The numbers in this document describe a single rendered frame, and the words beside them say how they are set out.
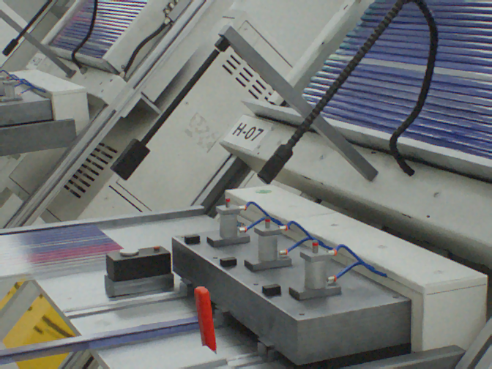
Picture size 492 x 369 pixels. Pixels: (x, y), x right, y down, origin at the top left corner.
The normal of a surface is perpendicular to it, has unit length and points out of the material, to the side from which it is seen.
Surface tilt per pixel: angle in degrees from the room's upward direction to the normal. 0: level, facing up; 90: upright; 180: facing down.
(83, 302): 43
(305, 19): 90
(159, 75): 90
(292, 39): 90
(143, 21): 90
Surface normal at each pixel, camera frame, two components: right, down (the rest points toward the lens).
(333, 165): -0.66, -0.59
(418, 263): -0.01, -0.98
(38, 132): 0.43, 0.18
